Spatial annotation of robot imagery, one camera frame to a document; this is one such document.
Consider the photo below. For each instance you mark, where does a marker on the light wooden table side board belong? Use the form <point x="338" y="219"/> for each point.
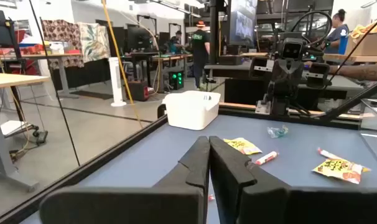
<point x="238" y="106"/>

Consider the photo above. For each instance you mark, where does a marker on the brown cardboard box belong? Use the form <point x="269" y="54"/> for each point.
<point x="369" y="45"/>

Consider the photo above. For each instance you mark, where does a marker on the white plastic bin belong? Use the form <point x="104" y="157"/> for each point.
<point x="191" y="112"/>

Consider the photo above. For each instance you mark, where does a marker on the black and red box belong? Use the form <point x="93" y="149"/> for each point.
<point x="138" y="91"/>

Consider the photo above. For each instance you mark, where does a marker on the grey desk leg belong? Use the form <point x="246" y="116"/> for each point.
<point x="2" y="149"/>

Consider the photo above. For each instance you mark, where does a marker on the black computer with green lights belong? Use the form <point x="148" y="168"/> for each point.
<point x="176" y="80"/>

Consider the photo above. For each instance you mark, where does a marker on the clear plastic bin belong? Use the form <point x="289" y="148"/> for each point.
<point x="375" y="124"/>

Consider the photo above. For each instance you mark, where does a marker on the yellow crumpled bag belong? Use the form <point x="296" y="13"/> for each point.
<point x="362" y="29"/>

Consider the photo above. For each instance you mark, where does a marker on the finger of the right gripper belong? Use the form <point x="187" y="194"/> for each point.
<point x="318" y="76"/>
<point x="261" y="68"/>

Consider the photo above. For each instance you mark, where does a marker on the black metal post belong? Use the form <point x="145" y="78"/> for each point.
<point x="216" y="31"/>

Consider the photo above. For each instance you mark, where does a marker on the leaf print cloth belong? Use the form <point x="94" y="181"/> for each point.
<point x="93" y="42"/>

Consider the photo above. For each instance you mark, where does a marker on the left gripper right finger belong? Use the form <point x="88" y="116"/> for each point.
<point x="300" y="208"/>

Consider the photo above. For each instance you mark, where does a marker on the long wooden desk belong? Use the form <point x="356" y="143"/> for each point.
<point x="14" y="80"/>

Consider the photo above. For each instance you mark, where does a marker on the person's forearm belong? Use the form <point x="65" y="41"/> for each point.
<point x="362" y="72"/>

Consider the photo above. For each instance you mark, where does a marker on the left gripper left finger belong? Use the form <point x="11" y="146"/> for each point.
<point x="129" y="205"/>

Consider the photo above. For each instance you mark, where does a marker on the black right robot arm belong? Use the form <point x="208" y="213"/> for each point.
<point x="280" y="99"/>

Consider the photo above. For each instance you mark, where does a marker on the yellow Sour Patch candy packet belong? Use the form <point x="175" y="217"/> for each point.
<point x="341" y="170"/>
<point x="243" y="146"/>

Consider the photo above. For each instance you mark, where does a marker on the white tower fan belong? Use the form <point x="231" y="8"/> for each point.
<point x="116" y="81"/>

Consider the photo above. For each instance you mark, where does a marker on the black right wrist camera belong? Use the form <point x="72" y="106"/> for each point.
<point x="291" y="49"/>

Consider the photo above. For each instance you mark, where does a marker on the person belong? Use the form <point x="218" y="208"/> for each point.
<point x="200" y="46"/>
<point x="336" y="34"/>
<point x="176" y="42"/>

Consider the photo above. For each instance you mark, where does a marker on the brown floral cloth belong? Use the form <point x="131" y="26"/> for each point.
<point x="61" y="34"/>

